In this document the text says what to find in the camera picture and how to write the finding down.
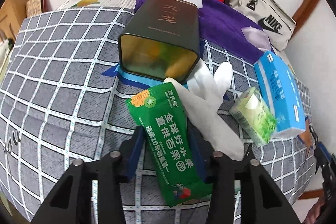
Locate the green tea packet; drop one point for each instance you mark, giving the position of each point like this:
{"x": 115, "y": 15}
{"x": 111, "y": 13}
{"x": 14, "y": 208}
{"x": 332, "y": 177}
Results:
{"x": 252, "y": 116}

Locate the white fruit print sheet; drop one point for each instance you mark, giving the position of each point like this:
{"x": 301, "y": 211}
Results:
{"x": 86, "y": 1}

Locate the grey checkered bed sheet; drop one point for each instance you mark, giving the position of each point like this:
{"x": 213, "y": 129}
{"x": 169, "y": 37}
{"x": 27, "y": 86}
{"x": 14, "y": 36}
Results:
{"x": 65, "y": 82}

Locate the wooden headboard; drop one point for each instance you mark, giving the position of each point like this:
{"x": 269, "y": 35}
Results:
{"x": 13, "y": 14}

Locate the dark rectangular tin box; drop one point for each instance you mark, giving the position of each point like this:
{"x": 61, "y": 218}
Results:
{"x": 160, "y": 37}

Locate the blue tissue pack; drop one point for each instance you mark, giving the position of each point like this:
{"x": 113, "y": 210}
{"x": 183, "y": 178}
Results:
{"x": 281, "y": 92}

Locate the clear plastic bag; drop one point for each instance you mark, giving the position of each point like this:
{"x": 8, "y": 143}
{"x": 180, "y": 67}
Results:
{"x": 256, "y": 35}

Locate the purple towel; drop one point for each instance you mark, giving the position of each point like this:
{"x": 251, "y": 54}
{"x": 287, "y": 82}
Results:
{"x": 223, "y": 22}

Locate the white glove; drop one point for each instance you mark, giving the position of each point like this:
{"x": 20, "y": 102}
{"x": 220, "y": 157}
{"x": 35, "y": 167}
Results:
{"x": 207, "y": 92}

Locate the grey fabric waist bag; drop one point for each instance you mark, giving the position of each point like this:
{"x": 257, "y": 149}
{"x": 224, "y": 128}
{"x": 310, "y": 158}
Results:
{"x": 265, "y": 14}

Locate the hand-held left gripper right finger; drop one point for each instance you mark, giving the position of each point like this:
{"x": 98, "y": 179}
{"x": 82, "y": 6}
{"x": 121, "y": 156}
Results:
{"x": 197, "y": 150}

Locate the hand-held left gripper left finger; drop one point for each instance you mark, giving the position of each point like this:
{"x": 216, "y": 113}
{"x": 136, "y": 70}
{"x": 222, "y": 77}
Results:
{"x": 136, "y": 150}

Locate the person's right hand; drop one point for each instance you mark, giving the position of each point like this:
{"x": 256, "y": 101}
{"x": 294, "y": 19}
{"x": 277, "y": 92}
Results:
{"x": 319, "y": 209}

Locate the brown wooden door frame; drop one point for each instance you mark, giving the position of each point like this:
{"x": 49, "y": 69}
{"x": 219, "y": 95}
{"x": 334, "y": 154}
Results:
{"x": 307, "y": 6}

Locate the brown patterned box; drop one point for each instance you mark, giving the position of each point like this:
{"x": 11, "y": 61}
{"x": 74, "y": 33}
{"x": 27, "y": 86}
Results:
{"x": 35, "y": 2}

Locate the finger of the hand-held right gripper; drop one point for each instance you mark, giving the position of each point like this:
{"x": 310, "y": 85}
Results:
{"x": 323, "y": 153}

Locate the green snack packet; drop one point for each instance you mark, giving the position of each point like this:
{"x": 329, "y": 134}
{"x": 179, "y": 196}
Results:
{"x": 162, "y": 140}

